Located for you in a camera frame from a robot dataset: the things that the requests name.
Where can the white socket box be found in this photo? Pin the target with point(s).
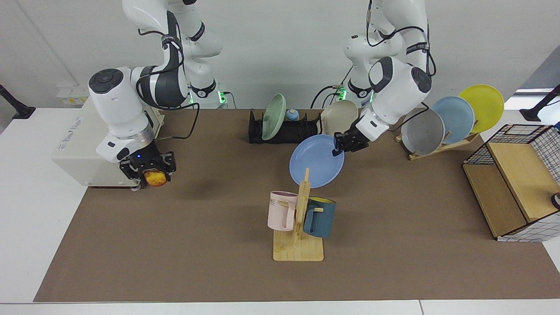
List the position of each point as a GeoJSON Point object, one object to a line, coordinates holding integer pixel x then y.
{"type": "Point", "coordinates": [72, 95]}

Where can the black stand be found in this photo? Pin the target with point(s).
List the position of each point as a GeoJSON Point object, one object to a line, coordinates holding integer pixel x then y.
{"type": "Point", "coordinates": [19, 111]}
{"type": "Point", "coordinates": [533, 114]}

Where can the beige plate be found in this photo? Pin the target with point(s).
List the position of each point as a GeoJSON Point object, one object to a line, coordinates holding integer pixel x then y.
{"type": "Point", "coordinates": [339, 116]}

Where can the pink cup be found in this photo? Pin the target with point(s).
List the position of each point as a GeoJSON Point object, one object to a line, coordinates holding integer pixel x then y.
{"type": "Point", "coordinates": [280, 210]}

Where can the brown table cloth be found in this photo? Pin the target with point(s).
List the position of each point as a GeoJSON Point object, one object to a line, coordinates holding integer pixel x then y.
{"type": "Point", "coordinates": [175, 245]}

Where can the red yellow apple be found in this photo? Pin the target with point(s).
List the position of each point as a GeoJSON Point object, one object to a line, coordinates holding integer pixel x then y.
{"type": "Point", "coordinates": [155, 178]}

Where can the black dish rack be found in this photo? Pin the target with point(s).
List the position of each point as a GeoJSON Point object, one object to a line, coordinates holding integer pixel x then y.
{"type": "Point", "coordinates": [284, 131]}

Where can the small blue round thing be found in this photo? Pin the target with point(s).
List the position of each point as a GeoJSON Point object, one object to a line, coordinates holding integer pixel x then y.
{"type": "Point", "coordinates": [292, 115]}

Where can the wooden plate rack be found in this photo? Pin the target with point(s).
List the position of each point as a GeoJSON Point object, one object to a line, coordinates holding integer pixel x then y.
{"type": "Point", "coordinates": [433, 151]}

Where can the wooden cup stand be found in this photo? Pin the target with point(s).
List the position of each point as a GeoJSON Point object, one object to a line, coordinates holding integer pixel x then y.
{"type": "Point", "coordinates": [297, 251]}

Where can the grey plate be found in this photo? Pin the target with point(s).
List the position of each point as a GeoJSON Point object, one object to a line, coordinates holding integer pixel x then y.
{"type": "Point", "coordinates": [422, 131]}

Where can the yellow plate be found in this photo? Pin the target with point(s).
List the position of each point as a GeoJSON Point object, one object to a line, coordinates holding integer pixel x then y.
{"type": "Point", "coordinates": [483, 105]}

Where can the pale toaster oven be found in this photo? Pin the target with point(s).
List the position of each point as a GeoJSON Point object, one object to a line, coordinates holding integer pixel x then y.
{"type": "Point", "coordinates": [78, 148]}

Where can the light blue plate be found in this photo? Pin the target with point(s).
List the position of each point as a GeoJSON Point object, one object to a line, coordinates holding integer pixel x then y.
{"type": "Point", "coordinates": [455, 116]}

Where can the dark blue cup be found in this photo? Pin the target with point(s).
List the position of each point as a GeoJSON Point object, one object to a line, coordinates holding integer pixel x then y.
{"type": "Point", "coordinates": [319, 218]}

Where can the green plate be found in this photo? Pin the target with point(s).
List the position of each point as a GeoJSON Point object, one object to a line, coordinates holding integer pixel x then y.
{"type": "Point", "coordinates": [273, 116]}

